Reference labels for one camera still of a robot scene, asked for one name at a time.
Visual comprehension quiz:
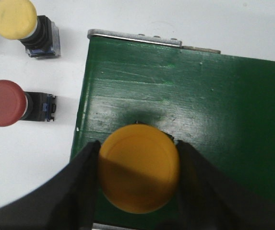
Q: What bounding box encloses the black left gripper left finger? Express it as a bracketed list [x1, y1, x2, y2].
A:
[0, 141, 101, 230]

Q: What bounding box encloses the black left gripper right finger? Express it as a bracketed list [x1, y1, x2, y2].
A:
[156, 141, 275, 230]

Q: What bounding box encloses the yellow mushroom push button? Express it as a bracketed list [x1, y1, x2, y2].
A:
[98, 124, 180, 214]

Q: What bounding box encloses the green conveyor belt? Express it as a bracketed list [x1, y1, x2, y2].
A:
[71, 36, 275, 230]

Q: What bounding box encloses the aluminium conveyor frame rail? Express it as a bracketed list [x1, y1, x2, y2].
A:
[87, 29, 221, 54]

